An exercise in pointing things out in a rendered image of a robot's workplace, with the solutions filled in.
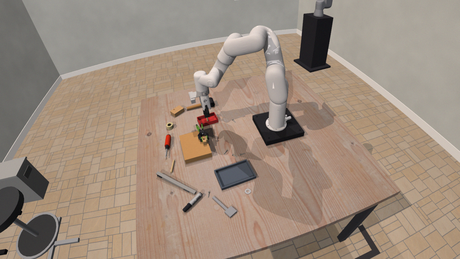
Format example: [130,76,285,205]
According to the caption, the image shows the beige ring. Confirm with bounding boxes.
[166,122,174,130]

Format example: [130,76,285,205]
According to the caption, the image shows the red open-top tray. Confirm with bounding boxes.
[197,112,219,127]

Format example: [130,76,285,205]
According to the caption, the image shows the light brown wooden board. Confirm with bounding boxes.
[179,131,212,164]

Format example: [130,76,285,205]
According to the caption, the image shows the red-handled screwdriver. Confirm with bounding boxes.
[165,135,171,157]

